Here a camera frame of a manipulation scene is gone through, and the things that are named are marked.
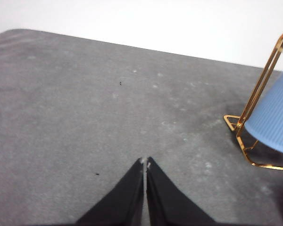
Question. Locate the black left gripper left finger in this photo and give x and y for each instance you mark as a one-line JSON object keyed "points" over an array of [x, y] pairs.
{"points": [[122, 202]]}

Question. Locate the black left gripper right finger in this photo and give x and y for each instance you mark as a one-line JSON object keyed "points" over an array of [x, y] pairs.
{"points": [[169, 204]]}

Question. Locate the blue ribbed cup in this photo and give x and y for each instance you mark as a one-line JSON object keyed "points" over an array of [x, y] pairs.
{"points": [[273, 117]]}

